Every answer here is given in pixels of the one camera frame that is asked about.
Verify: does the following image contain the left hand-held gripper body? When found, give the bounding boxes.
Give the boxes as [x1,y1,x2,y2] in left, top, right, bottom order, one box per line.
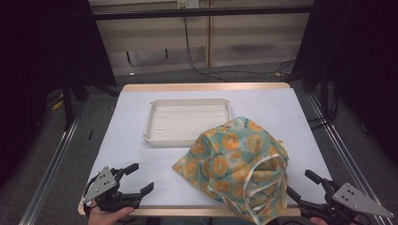
[82,166,142,214]

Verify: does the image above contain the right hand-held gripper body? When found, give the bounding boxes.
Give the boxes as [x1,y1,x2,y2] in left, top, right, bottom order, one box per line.
[298,182,395,225]

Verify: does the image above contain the fruit print cloth bag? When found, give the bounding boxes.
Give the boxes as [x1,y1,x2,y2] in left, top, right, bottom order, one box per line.
[172,116,290,225]

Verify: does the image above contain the white plastic tray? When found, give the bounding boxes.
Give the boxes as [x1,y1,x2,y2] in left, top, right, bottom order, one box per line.
[143,97,233,148]

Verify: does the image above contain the person's left hand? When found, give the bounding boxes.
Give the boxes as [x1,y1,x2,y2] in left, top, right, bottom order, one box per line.
[87,201,136,225]

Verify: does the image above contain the person's right hand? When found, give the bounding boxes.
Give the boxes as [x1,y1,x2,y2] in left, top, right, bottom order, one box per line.
[308,216,329,225]

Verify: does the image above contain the black metal stand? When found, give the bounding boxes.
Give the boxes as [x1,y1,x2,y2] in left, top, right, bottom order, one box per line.
[61,74,76,131]

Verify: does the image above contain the black curtain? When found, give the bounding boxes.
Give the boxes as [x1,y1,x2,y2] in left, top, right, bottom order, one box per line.
[289,0,398,163]
[0,0,117,188]

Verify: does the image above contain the beige wooden cabinet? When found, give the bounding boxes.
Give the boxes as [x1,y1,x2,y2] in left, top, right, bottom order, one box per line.
[88,0,314,77]

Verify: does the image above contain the black horizontal metal bar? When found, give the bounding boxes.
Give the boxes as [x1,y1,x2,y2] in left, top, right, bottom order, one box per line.
[92,5,314,22]

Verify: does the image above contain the aluminium floor rail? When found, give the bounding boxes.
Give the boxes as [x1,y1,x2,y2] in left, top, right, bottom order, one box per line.
[307,93,398,225]
[18,113,83,225]

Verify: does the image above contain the long black floor cable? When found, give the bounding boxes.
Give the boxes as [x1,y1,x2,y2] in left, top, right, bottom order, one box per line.
[182,15,297,83]

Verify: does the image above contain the white wall outlet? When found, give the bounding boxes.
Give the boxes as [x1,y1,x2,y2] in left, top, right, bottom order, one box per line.
[176,0,200,9]

